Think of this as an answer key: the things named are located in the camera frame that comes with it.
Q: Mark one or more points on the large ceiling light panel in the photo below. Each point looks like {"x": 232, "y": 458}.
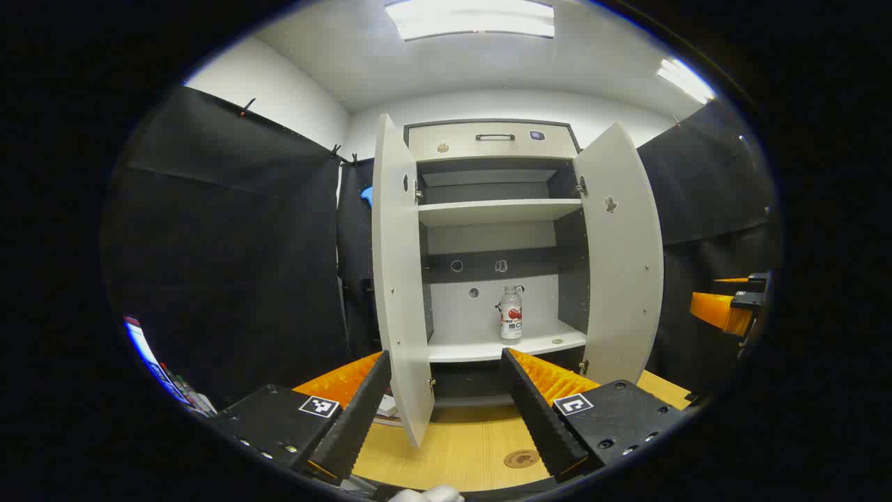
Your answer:
{"x": 474, "y": 19}

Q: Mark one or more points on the white booklet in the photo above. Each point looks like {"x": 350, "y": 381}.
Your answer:
{"x": 387, "y": 411}

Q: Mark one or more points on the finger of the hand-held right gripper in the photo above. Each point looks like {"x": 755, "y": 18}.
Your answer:
{"x": 732, "y": 280}
{"x": 718, "y": 310}

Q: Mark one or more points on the clear plastic bottle red label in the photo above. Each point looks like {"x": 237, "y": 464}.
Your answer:
{"x": 511, "y": 314}

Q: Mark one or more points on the round brown coaster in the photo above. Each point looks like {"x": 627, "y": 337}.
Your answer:
{"x": 520, "y": 459}

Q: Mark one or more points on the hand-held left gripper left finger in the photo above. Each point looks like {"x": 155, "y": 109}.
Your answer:
{"x": 355, "y": 418}

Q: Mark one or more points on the pile of coloured items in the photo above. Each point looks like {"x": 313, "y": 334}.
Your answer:
{"x": 174, "y": 383}

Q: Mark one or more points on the white cabinet door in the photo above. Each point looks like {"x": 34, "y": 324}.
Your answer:
{"x": 620, "y": 279}
{"x": 397, "y": 279}

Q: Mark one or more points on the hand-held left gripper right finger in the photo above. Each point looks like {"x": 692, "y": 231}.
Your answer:
{"x": 540, "y": 418}

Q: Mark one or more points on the white cabinet drawer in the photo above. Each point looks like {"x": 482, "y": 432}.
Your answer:
{"x": 460, "y": 143}

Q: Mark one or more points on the small ceiling light panel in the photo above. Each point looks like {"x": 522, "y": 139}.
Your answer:
{"x": 686, "y": 80}

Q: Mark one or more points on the grey and white cabinet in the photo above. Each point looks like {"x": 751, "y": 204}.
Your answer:
{"x": 460, "y": 314}

